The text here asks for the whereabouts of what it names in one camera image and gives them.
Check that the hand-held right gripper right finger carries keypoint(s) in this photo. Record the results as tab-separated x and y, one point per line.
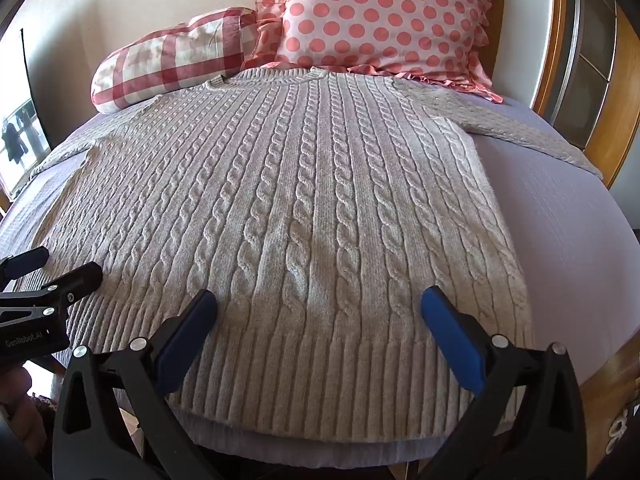
452	335

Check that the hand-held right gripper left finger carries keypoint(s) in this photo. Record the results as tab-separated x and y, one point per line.
186	335

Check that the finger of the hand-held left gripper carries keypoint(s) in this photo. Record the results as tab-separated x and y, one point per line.
75	280
27	261

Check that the framed photo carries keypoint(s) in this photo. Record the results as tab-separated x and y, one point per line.
22	140

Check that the red checked pillow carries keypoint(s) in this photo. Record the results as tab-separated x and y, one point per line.
165	60

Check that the pink polka dot pillow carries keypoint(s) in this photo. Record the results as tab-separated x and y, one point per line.
380	15

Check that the wooden bed frame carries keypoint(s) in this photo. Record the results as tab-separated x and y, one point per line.
550	60

